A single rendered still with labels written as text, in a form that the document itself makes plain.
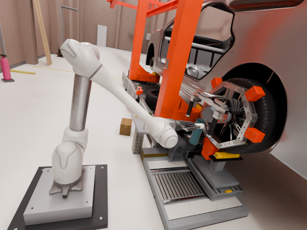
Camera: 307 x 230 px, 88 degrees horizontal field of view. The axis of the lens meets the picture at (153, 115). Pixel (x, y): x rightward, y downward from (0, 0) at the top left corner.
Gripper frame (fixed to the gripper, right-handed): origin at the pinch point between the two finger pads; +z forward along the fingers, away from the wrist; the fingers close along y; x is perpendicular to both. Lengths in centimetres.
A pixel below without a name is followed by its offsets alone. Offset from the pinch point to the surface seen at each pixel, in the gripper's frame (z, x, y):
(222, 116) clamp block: 14.8, 9.3, 2.5
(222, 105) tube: 13.6, 16.6, 0.1
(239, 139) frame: 32.2, -6.1, 9.0
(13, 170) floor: -138, -83, -57
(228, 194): 52, -69, 8
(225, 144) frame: 32.4, -17.0, -0.4
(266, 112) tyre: 41.8, 17.6, 11.3
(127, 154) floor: -30, -83, -73
